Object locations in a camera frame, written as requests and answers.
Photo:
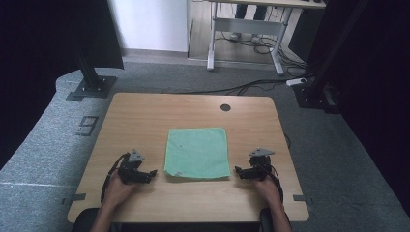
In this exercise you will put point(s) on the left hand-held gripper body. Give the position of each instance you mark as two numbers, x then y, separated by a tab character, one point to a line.
130	172

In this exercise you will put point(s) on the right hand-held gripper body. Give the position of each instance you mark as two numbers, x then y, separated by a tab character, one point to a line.
261	169

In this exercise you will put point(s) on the green microfibre cloth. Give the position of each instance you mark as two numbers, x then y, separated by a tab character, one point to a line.
196	153

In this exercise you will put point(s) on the person's right hand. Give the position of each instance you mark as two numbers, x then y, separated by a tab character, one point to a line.
270	191

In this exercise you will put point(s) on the person's left hand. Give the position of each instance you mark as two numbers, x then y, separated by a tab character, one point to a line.
117	193

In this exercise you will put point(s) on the grey tape strip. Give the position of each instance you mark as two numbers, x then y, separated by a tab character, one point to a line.
77	197
301	198

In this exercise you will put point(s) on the black round table grommet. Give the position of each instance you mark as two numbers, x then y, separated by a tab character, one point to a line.
225	107

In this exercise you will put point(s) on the person's dark clothed body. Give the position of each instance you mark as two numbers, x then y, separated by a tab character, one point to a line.
82	223

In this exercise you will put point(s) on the white power strip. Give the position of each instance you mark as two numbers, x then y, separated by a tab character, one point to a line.
297	81

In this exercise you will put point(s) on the black curtain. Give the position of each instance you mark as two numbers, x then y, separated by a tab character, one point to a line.
32	64
380	96

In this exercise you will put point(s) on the black stand with base plate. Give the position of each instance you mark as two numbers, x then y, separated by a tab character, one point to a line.
314	95
92	82

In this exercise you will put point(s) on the white metal desk frame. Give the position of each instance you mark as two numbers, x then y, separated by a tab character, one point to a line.
248	26

